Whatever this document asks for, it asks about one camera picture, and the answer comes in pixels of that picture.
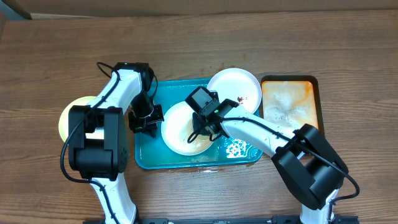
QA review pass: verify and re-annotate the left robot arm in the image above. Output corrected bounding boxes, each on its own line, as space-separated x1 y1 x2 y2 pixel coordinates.
60 62 164 223

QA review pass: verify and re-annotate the white plate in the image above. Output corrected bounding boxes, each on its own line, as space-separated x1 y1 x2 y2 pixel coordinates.
207 68 262 113
161 101 218 156

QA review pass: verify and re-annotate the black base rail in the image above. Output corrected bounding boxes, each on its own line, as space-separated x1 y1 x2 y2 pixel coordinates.
136 214 360 224

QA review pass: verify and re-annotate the light green plate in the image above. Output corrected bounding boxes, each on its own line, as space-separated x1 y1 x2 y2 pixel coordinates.
58 96 104 142

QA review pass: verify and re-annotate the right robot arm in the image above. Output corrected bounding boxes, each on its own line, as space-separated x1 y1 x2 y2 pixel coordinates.
185 86 348 223

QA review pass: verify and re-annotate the black tray with soapy water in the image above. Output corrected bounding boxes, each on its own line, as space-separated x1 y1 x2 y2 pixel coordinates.
261 75 325 134

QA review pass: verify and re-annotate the teal plastic tray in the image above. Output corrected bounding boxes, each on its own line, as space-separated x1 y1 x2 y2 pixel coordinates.
134 78 262 169

